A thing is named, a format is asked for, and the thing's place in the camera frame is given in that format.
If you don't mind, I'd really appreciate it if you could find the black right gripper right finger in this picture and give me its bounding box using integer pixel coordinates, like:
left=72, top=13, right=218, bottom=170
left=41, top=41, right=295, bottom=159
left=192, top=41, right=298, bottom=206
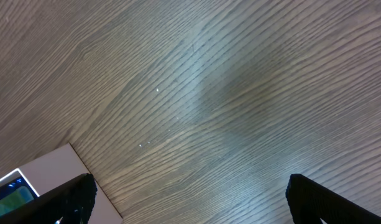
left=285, top=174, right=381, bottom=224

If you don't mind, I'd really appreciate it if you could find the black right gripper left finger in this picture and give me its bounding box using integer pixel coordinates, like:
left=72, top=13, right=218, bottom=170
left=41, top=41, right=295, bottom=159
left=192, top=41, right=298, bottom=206
left=0, top=173, right=98, bottom=224

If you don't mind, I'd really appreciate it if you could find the green white soap box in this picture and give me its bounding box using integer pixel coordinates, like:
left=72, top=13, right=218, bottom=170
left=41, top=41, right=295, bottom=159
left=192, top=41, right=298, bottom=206
left=0, top=177, right=37, bottom=217

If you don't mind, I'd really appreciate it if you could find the white cardboard box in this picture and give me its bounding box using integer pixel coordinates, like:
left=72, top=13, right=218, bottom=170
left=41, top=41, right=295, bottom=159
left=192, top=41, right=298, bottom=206
left=0, top=144, right=123, bottom=224

